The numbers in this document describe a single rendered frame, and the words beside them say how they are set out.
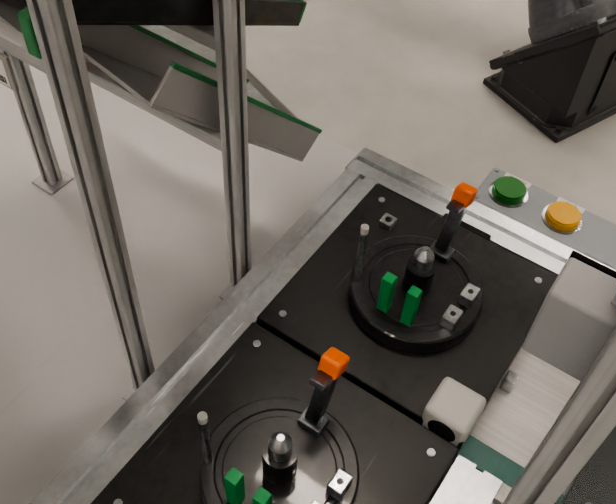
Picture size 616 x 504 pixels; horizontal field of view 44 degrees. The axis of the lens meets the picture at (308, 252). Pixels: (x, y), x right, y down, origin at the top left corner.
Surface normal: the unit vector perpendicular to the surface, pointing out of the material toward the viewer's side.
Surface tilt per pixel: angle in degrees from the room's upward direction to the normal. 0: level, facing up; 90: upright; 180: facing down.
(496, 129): 0
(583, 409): 90
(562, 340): 90
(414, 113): 0
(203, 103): 90
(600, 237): 0
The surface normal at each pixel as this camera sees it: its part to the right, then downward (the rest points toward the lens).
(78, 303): 0.04, -0.63
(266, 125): 0.71, 0.56
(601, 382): -0.57, 0.62
